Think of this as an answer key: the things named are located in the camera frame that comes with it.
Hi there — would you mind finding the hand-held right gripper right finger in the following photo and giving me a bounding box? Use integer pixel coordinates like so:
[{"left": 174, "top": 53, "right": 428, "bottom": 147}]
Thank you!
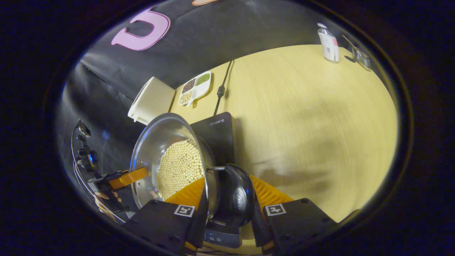
[{"left": 249, "top": 174, "right": 338, "bottom": 255}]

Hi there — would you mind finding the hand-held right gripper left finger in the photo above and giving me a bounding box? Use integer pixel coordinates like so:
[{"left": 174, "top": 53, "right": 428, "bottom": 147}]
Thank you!
[{"left": 124, "top": 177, "right": 210, "bottom": 255}]

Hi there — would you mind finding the steel pot with black handle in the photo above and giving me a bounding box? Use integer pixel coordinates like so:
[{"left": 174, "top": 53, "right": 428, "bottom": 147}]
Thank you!
[{"left": 129, "top": 112, "right": 256, "bottom": 228}]

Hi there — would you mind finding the pile of yellow soybeans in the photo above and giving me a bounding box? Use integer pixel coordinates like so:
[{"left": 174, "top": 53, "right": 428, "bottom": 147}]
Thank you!
[{"left": 157, "top": 139, "right": 205, "bottom": 201}]

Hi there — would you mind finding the black induction cooktop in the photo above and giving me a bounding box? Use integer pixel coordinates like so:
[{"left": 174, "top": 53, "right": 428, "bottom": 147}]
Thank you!
[{"left": 190, "top": 112, "right": 242, "bottom": 249}]

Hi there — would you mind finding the white toaster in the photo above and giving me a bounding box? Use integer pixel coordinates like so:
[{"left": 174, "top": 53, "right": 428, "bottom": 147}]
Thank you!
[{"left": 128, "top": 76, "right": 176, "bottom": 126}]

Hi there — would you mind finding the white divided dish of beans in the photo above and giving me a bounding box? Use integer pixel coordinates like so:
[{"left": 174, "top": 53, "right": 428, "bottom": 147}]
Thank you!
[{"left": 178, "top": 71, "right": 212, "bottom": 107}]

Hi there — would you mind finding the clear bottle with white label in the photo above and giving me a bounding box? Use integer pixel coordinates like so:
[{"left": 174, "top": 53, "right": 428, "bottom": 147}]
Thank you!
[{"left": 317, "top": 23, "right": 340, "bottom": 63}]

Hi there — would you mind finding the glass jar with wooden stick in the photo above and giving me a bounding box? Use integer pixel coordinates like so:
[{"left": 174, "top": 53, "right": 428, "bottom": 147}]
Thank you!
[{"left": 342, "top": 34, "right": 372, "bottom": 71}]

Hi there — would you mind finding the black power cable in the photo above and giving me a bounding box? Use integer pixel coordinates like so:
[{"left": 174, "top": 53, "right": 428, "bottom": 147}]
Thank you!
[{"left": 213, "top": 60, "right": 234, "bottom": 116}]

